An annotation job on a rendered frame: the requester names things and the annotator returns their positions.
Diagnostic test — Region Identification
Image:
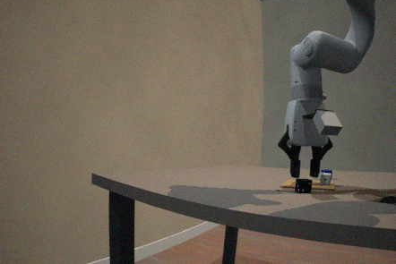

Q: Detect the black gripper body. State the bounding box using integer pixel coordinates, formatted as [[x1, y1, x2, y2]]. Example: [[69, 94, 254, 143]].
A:
[[284, 98, 329, 147]]

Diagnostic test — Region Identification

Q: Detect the black die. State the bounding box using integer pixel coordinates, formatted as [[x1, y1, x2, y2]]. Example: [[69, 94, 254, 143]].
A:
[[295, 179, 312, 193]]

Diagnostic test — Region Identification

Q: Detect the tan mat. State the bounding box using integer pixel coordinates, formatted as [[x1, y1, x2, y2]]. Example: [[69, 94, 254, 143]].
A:
[[280, 179, 335, 191]]

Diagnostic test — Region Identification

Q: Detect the white die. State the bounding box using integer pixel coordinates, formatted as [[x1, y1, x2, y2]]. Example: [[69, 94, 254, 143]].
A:
[[320, 173, 331, 185]]

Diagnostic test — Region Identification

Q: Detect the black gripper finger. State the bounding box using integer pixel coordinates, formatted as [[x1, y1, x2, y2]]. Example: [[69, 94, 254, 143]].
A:
[[310, 136, 333, 177], [278, 129, 301, 178]]

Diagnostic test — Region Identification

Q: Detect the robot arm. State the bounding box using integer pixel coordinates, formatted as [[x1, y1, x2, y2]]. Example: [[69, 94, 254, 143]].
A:
[[290, 0, 375, 135]]

